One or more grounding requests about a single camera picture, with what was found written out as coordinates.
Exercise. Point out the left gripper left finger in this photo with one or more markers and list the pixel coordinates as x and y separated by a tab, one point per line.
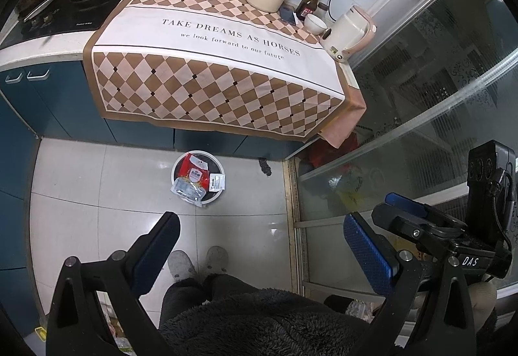
76	323

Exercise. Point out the person black trousers legs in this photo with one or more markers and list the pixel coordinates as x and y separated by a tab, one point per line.
225	316

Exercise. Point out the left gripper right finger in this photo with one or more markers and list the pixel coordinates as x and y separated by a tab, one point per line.
445	325

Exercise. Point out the checkered table cloth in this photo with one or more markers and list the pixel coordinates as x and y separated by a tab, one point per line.
219	66

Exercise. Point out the right grey slipper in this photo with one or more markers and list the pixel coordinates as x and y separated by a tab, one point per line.
216	260

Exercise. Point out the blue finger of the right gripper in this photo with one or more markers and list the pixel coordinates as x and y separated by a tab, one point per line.
412	207

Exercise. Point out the red clear snack bag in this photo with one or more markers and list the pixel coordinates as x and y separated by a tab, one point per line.
191	183

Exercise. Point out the white round trash bin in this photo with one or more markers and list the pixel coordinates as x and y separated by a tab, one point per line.
215	167

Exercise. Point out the black induction cooktop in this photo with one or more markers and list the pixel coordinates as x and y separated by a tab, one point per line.
61	16

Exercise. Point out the black floor object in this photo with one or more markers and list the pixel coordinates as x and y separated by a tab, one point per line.
265	167

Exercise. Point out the grey slipper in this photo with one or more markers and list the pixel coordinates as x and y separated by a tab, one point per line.
180	266
216	260

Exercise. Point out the white ceramic bowl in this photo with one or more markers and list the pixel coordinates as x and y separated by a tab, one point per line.
314	25

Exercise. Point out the white pink electric kettle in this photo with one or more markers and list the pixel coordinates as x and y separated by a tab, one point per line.
351	33

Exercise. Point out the blue cabinet doors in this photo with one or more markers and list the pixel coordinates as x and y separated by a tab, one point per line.
74	183

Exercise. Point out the left grey slipper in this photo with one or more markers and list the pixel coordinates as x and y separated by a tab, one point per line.
180	266

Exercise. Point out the glass sliding door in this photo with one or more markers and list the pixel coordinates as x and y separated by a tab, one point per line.
439	79

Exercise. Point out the green white sachet packet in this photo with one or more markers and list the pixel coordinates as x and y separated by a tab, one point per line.
217	182

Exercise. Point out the dark sauce bottle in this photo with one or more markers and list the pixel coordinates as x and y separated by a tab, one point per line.
305	7

